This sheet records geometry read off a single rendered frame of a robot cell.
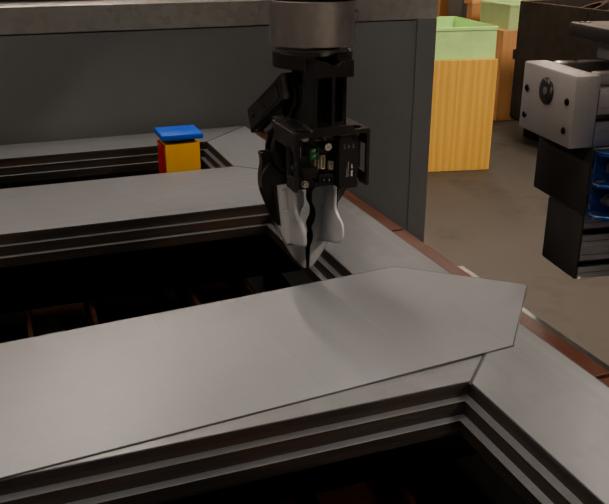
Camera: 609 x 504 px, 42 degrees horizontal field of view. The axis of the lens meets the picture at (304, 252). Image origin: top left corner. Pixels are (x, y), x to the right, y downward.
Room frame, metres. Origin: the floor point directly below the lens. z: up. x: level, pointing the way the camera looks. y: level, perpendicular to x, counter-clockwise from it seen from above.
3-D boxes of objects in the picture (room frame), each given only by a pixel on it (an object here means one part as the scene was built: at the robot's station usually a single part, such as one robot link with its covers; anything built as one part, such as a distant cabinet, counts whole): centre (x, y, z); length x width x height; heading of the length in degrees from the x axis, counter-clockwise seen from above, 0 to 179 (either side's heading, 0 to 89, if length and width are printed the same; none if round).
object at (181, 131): (1.14, 0.18, 0.88); 0.06 x 0.06 x 0.02; 21
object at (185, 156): (1.14, 0.18, 0.78); 0.05 x 0.05 x 0.19; 21
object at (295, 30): (0.72, -0.01, 1.08); 0.08 x 0.08 x 0.05
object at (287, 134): (0.71, -0.01, 1.00); 0.09 x 0.08 x 0.12; 21
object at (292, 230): (0.71, 0.01, 0.89); 0.06 x 0.03 x 0.09; 21
